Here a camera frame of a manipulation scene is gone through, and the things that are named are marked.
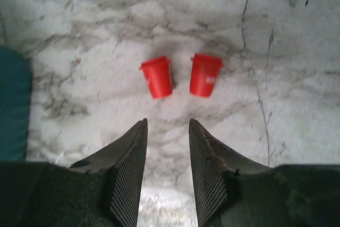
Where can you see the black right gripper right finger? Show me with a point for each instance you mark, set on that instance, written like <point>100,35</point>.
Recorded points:
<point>232,190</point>

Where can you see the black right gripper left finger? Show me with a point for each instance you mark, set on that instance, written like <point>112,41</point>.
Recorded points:
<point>102,189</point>

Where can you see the red capsule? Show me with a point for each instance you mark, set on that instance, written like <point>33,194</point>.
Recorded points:
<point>157,75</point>
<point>204,73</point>

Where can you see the teal storage basket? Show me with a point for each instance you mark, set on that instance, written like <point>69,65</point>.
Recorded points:
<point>16,77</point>

